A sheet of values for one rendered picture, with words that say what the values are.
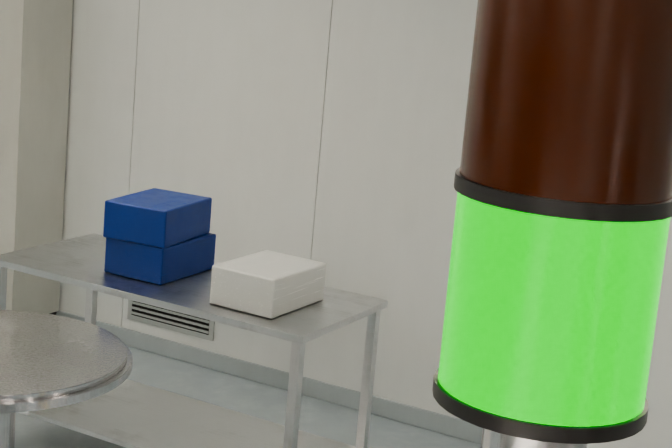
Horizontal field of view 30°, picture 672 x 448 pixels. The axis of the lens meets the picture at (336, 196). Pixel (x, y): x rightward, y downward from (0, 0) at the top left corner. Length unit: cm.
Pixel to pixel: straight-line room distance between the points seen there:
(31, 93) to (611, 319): 693
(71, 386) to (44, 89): 347
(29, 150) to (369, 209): 202
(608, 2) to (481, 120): 4
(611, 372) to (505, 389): 2
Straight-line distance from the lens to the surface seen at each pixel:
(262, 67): 663
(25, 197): 726
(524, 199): 27
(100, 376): 410
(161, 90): 701
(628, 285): 28
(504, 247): 28
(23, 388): 399
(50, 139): 734
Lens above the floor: 230
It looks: 11 degrees down
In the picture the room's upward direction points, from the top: 5 degrees clockwise
